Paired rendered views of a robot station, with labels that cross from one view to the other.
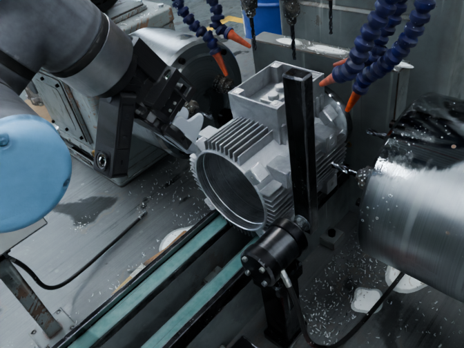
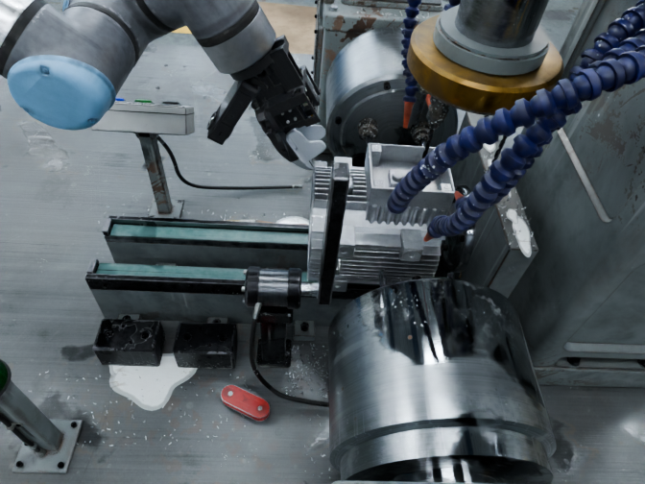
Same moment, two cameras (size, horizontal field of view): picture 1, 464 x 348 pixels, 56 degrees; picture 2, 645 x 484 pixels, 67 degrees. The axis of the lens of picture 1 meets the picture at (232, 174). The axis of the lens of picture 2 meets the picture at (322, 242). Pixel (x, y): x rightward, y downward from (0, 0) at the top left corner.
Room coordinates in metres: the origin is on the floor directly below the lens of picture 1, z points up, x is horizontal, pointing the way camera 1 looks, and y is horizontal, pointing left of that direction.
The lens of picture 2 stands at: (0.09, -0.32, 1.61)
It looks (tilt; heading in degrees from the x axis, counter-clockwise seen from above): 50 degrees down; 35
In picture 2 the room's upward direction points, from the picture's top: 7 degrees clockwise
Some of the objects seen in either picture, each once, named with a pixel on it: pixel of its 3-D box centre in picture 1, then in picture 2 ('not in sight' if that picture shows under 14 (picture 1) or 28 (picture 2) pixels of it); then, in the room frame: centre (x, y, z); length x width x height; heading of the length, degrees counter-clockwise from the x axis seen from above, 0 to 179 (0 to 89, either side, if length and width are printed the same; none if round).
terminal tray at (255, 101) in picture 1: (277, 102); (405, 184); (0.61, -0.10, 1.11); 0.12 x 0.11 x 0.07; 129
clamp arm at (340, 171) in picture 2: (302, 161); (329, 243); (0.43, -0.09, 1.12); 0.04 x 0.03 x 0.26; 130
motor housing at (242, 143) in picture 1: (268, 159); (370, 224); (0.59, -0.07, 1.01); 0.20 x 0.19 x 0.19; 129
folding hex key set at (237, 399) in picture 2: not in sight; (245, 402); (0.29, -0.06, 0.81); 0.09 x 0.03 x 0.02; 105
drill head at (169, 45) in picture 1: (159, 85); (385, 91); (0.89, 0.12, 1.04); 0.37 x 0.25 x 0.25; 40
